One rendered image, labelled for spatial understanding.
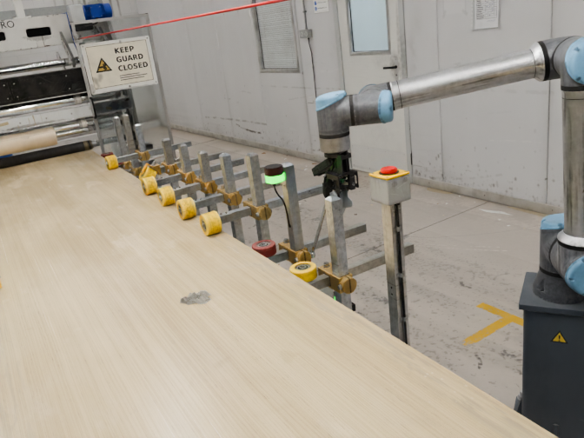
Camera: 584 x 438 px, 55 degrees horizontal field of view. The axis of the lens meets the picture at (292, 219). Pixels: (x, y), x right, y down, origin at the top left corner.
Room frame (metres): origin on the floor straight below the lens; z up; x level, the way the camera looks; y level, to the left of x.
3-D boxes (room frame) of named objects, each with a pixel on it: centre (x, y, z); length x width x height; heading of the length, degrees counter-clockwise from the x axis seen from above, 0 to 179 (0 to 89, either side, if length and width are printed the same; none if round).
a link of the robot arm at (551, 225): (1.69, -0.89, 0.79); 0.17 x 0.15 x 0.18; 172
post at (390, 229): (1.29, -0.25, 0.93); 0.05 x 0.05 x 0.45; 28
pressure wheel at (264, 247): (1.73, 0.10, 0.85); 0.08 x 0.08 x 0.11
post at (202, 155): (2.41, 0.35, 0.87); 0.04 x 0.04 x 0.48; 28
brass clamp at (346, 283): (1.54, -0.11, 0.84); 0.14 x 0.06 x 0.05; 28
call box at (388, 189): (1.29, -0.25, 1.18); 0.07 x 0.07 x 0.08; 28
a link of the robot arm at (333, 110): (1.63, -0.16, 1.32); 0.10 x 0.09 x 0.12; 82
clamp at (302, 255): (1.76, 0.01, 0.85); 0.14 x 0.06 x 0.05; 28
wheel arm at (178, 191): (2.47, 0.31, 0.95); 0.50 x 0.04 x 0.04; 118
